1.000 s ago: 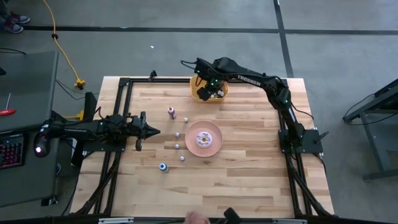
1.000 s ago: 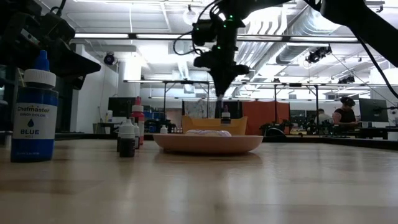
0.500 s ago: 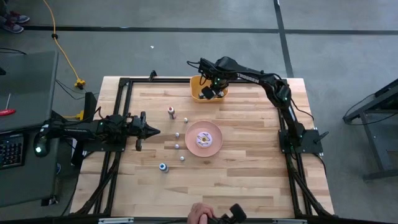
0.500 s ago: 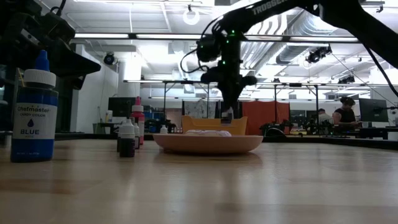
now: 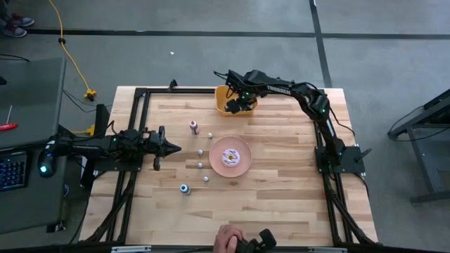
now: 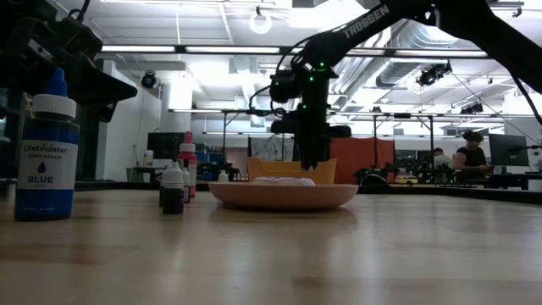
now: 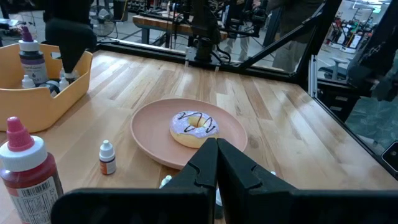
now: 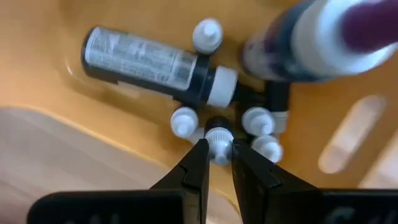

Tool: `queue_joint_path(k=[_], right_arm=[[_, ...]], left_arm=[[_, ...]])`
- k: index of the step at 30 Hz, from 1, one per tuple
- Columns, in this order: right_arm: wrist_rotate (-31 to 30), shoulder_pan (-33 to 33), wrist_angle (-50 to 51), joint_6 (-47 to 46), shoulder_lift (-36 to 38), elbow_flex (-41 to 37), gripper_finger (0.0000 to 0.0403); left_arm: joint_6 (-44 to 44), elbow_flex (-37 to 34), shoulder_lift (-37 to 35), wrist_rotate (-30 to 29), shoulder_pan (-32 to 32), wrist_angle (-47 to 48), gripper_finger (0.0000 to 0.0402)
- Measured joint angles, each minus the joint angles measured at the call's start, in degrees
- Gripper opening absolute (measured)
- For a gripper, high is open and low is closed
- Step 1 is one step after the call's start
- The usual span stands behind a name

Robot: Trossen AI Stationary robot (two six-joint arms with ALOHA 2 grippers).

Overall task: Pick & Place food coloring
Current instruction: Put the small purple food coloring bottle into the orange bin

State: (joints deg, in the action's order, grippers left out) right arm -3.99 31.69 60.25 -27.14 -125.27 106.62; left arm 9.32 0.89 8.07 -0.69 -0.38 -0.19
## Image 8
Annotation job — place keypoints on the large purple food colouring bottle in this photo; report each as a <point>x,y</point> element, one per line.
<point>311,40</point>

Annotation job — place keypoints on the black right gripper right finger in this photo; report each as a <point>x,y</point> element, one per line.
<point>264,199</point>

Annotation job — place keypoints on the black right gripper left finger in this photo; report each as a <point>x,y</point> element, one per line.
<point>186,193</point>

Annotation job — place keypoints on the yellow plastic bin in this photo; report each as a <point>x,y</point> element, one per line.
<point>37,46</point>

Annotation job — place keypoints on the large black food colouring bottle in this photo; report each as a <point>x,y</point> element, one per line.
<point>140,59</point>

